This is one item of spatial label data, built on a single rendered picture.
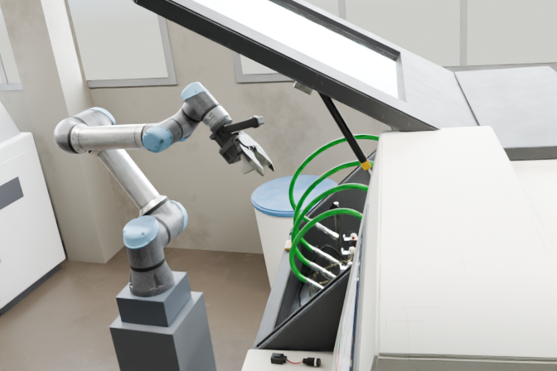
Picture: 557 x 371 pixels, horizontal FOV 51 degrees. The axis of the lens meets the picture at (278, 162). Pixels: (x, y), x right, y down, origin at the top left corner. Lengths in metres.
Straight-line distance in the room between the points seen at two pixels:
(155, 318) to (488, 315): 1.48
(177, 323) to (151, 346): 0.12
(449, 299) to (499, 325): 0.06
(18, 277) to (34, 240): 0.25
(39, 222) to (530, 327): 3.64
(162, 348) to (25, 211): 2.13
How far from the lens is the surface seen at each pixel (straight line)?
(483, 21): 3.19
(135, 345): 2.08
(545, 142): 1.30
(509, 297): 0.70
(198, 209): 3.97
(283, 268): 1.91
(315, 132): 3.46
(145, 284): 1.98
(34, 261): 4.07
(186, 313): 2.05
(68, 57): 3.89
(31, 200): 3.99
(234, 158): 1.73
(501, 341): 0.63
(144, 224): 1.95
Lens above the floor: 1.94
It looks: 21 degrees down
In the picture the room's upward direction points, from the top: 6 degrees counter-clockwise
